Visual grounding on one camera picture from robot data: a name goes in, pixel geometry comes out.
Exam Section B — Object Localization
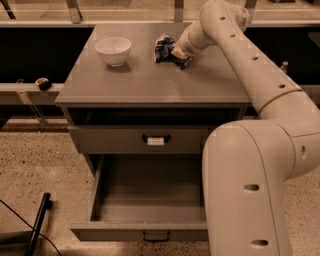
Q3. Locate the closed grey upper drawer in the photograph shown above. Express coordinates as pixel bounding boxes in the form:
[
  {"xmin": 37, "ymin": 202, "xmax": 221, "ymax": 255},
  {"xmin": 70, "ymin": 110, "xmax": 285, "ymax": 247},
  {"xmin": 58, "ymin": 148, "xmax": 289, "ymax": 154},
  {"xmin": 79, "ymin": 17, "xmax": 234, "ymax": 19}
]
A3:
[{"xmin": 69, "ymin": 126, "xmax": 211, "ymax": 154}]

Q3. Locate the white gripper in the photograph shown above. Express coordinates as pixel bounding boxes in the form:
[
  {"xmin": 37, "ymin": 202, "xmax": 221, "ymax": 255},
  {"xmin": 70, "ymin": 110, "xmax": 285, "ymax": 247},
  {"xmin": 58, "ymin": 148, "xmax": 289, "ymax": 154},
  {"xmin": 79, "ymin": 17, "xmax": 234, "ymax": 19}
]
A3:
[{"xmin": 171, "ymin": 38, "xmax": 196, "ymax": 59}]

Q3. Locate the blue chip bag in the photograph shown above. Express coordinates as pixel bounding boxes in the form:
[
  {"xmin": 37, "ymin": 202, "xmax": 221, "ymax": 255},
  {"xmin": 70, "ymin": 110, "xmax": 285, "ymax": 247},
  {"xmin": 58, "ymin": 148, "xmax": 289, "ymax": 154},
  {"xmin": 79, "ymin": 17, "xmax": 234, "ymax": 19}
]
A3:
[{"xmin": 154, "ymin": 33, "xmax": 192, "ymax": 69}]

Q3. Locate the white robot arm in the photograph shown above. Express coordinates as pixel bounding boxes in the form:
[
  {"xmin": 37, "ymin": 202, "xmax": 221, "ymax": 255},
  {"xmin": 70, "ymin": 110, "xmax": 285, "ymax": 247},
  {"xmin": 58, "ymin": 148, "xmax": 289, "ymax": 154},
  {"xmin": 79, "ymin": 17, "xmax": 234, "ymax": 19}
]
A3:
[{"xmin": 173, "ymin": 0, "xmax": 320, "ymax": 256}]

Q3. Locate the clear plastic bottle right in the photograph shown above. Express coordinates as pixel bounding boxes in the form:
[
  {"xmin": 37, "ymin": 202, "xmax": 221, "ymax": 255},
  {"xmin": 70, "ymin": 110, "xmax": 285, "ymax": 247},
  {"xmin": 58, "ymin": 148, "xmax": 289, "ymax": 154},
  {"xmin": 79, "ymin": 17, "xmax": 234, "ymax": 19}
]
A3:
[{"xmin": 280, "ymin": 61, "xmax": 289, "ymax": 74}]

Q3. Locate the grey drawer cabinet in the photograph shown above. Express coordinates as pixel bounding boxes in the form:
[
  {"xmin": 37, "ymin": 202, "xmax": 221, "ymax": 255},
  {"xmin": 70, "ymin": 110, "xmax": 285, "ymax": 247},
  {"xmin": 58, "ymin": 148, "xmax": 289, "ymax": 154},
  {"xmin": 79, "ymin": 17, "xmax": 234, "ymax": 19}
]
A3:
[{"xmin": 56, "ymin": 23, "xmax": 250, "ymax": 170}]

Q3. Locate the black yellow tape measure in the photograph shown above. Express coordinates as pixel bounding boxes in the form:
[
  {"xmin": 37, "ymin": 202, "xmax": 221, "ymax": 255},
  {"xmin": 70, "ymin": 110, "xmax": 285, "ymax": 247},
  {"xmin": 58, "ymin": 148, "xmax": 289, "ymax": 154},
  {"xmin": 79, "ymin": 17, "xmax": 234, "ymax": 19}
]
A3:
[{"xmin": 35, "ymin": 78, "xmax": 52, "ymax": 91}]

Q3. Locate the open grey lower drawer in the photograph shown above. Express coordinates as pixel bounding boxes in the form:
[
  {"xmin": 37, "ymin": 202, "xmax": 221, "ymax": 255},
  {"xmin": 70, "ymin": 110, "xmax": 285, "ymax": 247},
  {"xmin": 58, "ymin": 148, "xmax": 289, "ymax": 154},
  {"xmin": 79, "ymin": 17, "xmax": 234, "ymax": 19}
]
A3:
[{"xmin": 71, "ymin": 154, "xmax": 208, "ymax": 243}]

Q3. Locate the white ceramic bowl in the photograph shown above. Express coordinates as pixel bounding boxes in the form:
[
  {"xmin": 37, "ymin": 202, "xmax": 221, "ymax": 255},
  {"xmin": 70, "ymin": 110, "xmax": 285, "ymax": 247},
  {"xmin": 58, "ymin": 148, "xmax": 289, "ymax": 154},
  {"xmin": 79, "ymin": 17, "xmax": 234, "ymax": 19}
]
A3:
[{"xmin": 95, "ymin": 37, "xmax": 132, "ymax": 67}]

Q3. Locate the black stand leg left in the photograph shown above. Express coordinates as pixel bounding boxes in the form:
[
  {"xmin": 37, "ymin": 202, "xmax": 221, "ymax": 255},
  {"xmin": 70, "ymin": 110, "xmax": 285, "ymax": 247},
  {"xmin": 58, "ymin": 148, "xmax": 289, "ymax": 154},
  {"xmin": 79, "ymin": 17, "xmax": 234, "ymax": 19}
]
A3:
[{"xmin": 24, "ymin": 193, "xmax": 52, "ymax": 256}]

